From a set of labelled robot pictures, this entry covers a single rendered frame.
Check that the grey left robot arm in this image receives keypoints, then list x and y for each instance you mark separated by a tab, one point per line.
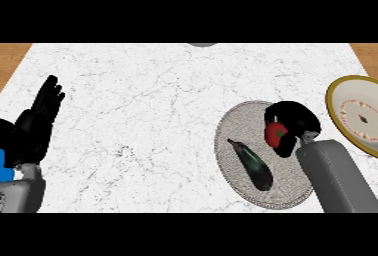
21	193

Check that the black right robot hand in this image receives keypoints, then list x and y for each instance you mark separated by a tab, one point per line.
295	120

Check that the grey oval placemat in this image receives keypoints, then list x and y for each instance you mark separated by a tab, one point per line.
246	156

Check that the dark green eggplant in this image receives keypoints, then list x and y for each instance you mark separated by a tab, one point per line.
255	166

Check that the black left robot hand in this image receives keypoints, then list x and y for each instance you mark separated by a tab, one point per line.
35	126

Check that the grey round object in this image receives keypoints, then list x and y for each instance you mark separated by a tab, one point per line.
202	44

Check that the white bowl with yellow rim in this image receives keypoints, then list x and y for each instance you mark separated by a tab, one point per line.
358	113

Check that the red tomato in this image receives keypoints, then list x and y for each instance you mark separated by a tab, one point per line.
275	134

